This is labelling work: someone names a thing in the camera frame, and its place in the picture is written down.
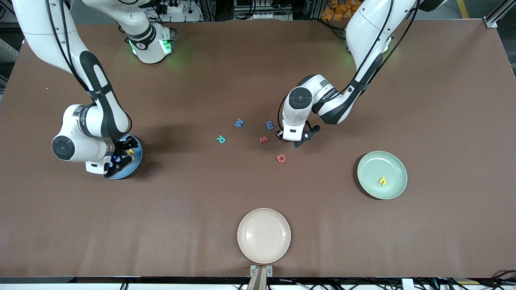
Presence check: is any blue round plate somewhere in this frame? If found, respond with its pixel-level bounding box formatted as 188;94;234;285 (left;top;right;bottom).
108;135;143;180

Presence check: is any bag of orange fruits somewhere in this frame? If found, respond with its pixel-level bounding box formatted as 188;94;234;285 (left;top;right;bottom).
321;0;362;21

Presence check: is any beige round plate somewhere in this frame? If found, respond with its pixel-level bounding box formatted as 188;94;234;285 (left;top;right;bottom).
237;208;291;265

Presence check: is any white power strip with plugs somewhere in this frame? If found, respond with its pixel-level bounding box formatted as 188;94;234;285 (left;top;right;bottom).
160;0;185;15

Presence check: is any aluminium frame profile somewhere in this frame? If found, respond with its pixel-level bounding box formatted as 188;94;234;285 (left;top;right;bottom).
484;0;516;29

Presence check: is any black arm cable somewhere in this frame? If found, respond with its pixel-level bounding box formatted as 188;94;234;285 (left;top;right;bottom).
45;0;101;106
277;0;420;133

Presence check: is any brown table cover sheet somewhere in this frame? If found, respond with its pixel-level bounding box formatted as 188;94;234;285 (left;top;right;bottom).
0;19;516;279

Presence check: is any white device behind table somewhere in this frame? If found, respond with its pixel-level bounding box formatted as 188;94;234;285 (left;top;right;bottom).
233;0;294;21

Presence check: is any green round plate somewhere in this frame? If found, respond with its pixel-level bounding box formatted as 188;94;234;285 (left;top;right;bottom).
357;151;408;200

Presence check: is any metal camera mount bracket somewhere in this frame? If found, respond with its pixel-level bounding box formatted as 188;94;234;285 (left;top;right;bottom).
247;265;273;290

